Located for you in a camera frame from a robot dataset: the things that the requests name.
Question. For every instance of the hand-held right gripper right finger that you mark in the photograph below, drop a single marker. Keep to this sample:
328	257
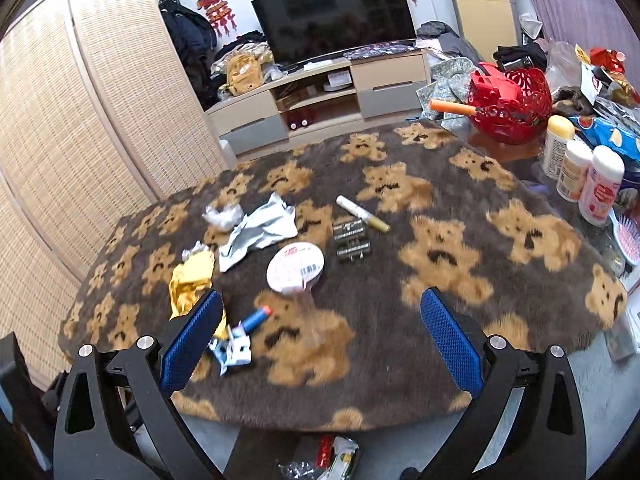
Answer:
450	340

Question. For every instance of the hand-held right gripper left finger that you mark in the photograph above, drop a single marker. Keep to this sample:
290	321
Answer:
192	340

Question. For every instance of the yellow wrapper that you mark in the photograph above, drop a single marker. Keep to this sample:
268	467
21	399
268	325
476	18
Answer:
192	277

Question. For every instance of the clear plastic film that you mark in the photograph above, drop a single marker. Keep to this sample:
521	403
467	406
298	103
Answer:
311	317

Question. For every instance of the silver foil wrapper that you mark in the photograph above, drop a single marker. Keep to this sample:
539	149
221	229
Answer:
260	232

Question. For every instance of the white round lid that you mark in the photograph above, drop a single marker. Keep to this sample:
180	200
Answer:
295	265

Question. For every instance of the white tissue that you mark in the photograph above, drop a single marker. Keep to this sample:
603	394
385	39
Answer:
222	216

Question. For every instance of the black trash bin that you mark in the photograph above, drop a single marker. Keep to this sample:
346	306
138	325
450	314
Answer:
260	455

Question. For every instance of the white green wrapper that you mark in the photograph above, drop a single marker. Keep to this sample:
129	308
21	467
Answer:
344	457

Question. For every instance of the red small wrapper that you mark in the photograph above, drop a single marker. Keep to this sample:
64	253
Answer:
325	449

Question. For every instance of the clear plastic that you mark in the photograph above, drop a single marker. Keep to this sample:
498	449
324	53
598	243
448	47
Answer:
297	471

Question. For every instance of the brown bear print blanket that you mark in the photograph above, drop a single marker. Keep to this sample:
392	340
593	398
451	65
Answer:
400	310

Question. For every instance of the blue foam dart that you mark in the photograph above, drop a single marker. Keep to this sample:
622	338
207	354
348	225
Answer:
256	318

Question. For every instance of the black clip pack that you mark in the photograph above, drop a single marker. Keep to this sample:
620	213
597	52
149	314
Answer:
350	229
354	251

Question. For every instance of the white gold marker pen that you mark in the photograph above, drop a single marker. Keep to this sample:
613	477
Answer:
361	212

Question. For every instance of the pink hair brush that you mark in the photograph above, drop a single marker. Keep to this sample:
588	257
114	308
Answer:
627	240

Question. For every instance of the white bottle orange label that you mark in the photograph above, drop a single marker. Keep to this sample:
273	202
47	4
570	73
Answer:
574	172

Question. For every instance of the white bottle pink label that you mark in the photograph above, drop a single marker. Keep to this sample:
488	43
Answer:
600	187

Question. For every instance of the yellow cap white bottle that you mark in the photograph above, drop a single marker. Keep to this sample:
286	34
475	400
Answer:
556	147

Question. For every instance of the orange white stick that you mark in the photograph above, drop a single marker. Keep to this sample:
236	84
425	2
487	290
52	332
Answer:
447	106

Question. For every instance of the red plastic openwork basket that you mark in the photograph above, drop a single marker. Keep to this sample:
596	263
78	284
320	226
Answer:
522	107

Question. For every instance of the woven folding screen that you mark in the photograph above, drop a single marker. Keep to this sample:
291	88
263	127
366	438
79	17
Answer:
100	110

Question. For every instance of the floral patterned cloth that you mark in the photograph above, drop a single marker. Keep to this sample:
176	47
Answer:
450	82

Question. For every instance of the blue snack bag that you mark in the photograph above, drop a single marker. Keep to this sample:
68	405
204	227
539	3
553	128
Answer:
607	135

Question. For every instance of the red plastic toy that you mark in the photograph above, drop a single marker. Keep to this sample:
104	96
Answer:
485	82

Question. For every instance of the yellow canvas bag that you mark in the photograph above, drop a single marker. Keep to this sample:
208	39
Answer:
242	75

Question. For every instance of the beige grey television stand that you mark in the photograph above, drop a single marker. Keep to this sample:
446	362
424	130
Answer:
390	67

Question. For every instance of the black clothes pile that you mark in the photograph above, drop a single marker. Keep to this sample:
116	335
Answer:
520	55

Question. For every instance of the dark hanging jackets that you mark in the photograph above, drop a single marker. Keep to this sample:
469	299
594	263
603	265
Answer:
187	45

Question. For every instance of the dark patterned cloth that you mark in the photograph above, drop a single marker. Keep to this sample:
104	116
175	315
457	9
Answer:
380	51

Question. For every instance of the clear plastic bag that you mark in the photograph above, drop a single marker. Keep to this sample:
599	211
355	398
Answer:
562	62

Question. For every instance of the mixed clothes pile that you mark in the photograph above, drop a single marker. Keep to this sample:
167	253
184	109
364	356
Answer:
245	45

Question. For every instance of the grey clothes pile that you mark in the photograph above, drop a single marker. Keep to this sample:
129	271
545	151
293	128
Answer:
445	37

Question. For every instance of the red gift packaging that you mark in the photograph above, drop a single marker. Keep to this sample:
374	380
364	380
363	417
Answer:
607	60

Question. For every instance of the yellow wooden door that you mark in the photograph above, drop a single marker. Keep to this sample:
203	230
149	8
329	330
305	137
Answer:
480	5

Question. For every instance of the black flat screen television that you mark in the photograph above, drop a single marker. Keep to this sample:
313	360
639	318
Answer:
335	15

